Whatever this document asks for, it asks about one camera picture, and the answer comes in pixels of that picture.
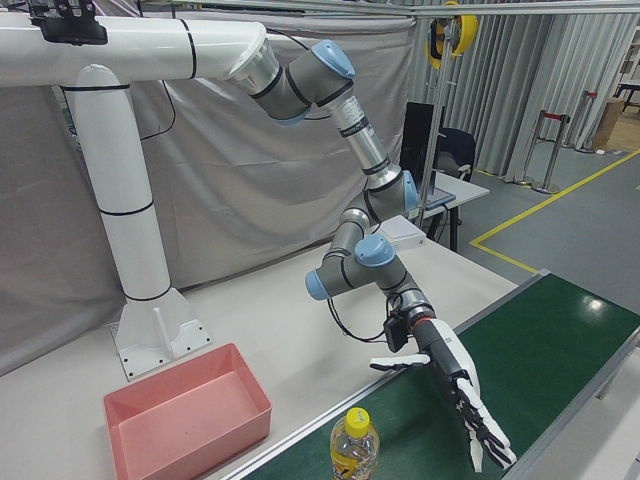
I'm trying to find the black overhead camera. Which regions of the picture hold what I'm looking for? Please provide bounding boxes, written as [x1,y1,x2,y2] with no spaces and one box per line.
[27,0,109,46]

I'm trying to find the robot hand black white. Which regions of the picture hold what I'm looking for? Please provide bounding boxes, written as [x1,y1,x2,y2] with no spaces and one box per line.
[368,318,519,474]

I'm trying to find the grey flat backdrop curtain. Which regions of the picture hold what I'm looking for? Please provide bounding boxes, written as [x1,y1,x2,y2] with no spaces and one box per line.
[0,0,419,376]

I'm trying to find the white desk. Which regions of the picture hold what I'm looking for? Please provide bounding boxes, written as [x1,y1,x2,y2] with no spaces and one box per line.
[419,172,491,251]

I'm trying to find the black computer monitor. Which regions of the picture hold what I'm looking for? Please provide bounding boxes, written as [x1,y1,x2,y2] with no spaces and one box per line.
[399,101,446,176]

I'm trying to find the yellow orange drink bottle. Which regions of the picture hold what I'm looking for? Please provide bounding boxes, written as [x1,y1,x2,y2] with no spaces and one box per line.
[328,406,381,480]

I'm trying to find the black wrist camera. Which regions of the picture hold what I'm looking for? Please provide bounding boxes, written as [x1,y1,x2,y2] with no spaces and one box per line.
[382,312,414,353]

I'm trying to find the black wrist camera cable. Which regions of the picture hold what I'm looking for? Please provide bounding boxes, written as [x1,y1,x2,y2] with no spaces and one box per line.
[325,294,401,344]

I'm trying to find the dark blue office chair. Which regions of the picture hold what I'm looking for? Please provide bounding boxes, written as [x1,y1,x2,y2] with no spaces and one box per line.
[434,127,477,179]

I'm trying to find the grey pleated curtain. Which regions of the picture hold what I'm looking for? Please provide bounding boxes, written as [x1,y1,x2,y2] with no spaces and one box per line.
[409,12,636,184]

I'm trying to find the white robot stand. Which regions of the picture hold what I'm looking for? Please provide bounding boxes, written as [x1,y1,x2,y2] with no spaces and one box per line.
[0,14,269,384]

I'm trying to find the pink plastic basket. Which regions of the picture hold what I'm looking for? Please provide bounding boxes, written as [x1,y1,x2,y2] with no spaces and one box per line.
[103,342,274,480]

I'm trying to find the green conveyor belt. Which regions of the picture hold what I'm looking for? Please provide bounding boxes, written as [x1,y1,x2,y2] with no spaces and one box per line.
[212,269,640,480]

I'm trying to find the silver stanchion post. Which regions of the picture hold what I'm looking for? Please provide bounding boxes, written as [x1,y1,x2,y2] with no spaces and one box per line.
[574,89,600,154]
[532,114,571,195]
[519,110,546,187]

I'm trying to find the white flat box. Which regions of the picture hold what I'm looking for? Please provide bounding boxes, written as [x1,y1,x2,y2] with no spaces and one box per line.
[382,214,429,251]

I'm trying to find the brown cardboard box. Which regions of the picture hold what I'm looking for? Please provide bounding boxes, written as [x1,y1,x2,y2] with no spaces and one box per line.
[592,98,627,151]

